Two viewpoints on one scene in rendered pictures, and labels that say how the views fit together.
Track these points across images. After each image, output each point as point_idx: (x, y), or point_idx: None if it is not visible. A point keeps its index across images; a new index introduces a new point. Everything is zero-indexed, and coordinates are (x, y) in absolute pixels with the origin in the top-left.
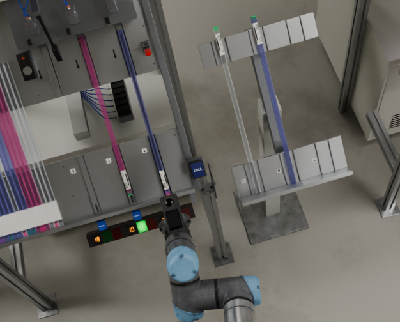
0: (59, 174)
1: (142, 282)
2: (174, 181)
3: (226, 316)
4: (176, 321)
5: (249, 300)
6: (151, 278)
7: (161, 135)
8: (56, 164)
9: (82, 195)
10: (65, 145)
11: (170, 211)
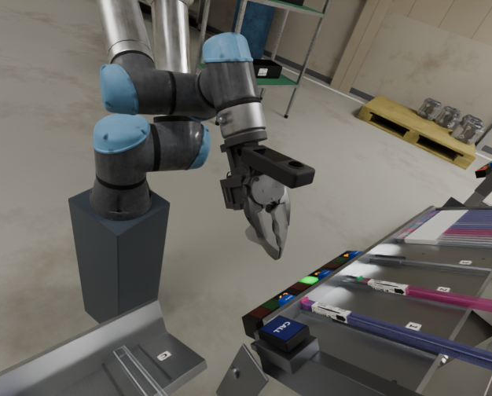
0: (473, 254)
1: (269, 385)
2: (310, 324)
3: (148, 42)
4: (217, 352)
5: (116, 54)
6: (262, 394)
7: (418, 364)
8: None
9: (414, 258)
10: None
11: (285, 159)
